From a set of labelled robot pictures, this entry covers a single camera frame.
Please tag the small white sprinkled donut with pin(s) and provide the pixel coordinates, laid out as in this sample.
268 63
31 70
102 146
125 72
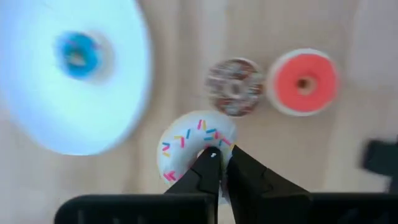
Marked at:
180 146

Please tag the white round plate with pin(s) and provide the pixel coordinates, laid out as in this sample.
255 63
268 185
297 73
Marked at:
37 109

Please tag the small red frosted donut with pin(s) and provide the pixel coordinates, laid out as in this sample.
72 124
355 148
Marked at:
289 99

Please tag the small blue frosted donut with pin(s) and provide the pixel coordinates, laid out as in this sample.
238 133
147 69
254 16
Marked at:
93 53

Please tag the small chocolate sprinkled donut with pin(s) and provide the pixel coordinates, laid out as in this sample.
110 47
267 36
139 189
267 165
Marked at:
217 93

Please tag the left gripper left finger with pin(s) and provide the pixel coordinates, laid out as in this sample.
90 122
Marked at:
206 174

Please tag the black hooked frame bracket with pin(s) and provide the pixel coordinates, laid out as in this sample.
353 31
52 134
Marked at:
382 158

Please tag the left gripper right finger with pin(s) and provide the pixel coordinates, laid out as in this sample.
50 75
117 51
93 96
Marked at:
255 193

